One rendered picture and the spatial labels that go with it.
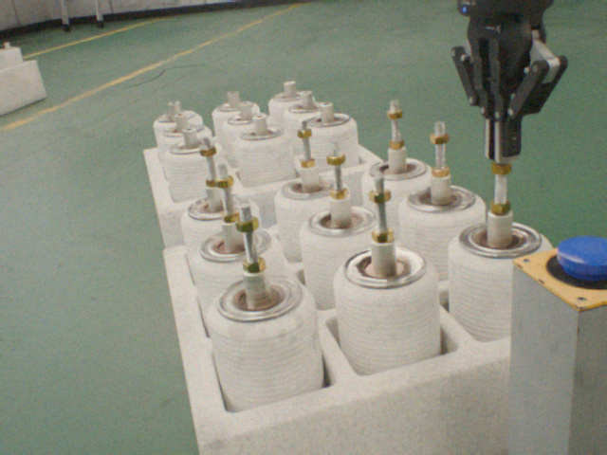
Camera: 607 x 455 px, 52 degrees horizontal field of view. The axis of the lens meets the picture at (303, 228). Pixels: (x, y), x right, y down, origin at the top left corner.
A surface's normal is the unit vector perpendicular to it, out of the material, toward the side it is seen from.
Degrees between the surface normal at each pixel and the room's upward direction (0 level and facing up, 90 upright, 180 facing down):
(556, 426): 90
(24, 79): 90
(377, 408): 90
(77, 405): 0
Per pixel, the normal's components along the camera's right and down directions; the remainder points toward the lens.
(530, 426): -0.95, 0.22
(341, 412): 0.28, 0.36
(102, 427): -0.11, -0.90
